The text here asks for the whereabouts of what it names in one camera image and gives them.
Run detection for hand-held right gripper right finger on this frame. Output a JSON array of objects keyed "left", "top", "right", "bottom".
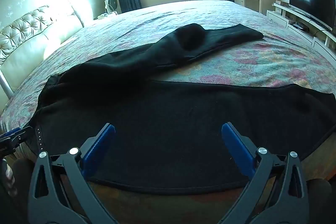
[{"left": 221, "top": 122, "right": 309, "bottom": 224}]

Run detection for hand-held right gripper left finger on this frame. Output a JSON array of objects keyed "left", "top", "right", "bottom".
[{"left": 28, "top": 123, "right": 116, "bottom": 224}]

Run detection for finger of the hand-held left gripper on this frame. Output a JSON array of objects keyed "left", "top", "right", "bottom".
[
  {"left": 0, "top": 126, "right": 33, "bottom": 138},
  {"left": 0, "top": 135, "right": 25, "bottom": 156}
]

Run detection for black pants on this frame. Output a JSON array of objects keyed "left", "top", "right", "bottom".
[{"left": 35, "top": 22, "right": 336, "bottom": 194}]

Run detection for person's leg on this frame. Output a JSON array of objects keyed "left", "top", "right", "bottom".
[
  {"left": 0, "top": 157, "right": 36, "bottom": 224},
  {"left": 307, "top": 178, "right": 333, "bottom": 224}
]

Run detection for cream tufted headboard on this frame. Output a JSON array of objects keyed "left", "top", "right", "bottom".
[{"left": 0, "top": 5, "right": 85, "bottom": 114}]

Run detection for floral bedspread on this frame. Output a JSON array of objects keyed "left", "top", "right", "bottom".
[{"left": 0, "top": 0, "right": 336, "bottom": 161}]

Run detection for white power strip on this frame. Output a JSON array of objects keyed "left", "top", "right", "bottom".
[{"left": 97, "top": 12, "right": 118, "bottom": 20}]

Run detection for cream television console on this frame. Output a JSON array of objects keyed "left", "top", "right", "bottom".
[{"left": 266, "top": 2, "right": 336, "bottom": 56}]

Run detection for white fan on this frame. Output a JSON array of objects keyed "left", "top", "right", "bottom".
[{"left": 104, "top": 0, "right": 121, "bottom": 14}]

